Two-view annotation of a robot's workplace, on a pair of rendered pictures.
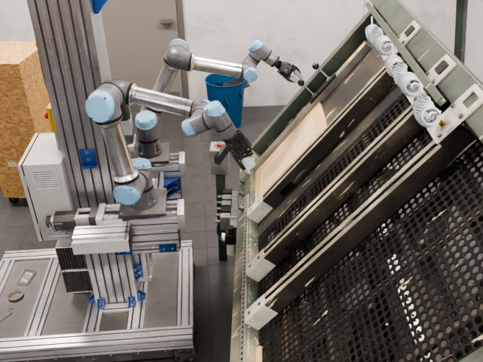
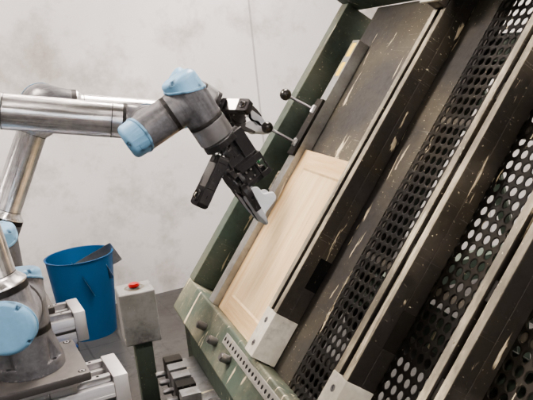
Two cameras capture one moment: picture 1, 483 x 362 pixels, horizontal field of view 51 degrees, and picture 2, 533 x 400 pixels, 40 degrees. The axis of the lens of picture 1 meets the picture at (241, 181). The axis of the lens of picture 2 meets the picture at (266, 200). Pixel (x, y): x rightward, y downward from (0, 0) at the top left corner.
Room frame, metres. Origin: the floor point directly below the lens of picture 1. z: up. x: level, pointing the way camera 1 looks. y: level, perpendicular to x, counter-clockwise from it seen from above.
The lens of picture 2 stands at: (0.43, 0.44, 1.68)
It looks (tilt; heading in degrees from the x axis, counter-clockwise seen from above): 12 degrees down; 341
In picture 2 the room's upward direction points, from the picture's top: 6 degrees counter-clockwise
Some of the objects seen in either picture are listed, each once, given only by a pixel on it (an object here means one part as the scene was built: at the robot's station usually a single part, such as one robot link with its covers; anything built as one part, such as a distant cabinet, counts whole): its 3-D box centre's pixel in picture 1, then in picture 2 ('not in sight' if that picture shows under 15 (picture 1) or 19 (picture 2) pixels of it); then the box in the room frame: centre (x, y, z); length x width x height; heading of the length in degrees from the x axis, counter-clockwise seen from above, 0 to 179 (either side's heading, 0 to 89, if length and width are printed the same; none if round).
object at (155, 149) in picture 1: (149, 144); not in sight; (2.54, 0.53, 1.09); 0.15 x 0.15 x 0.10
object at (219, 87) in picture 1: (228, 100); (88, 289); (5.00, 0.14, 0.28); 0.48 x 0.44 x 0.56; 95
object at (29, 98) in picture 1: (26, 126); not in sight; (3.70, 1.74, 0.63); 0.50 x 0.42 x 1.25; 175
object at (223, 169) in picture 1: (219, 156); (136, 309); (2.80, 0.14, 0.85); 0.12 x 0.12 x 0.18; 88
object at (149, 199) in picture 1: (141, 192); (26, 346); (2.04, 0.48, 1.09); 0.15 x 0.15 x 0.10
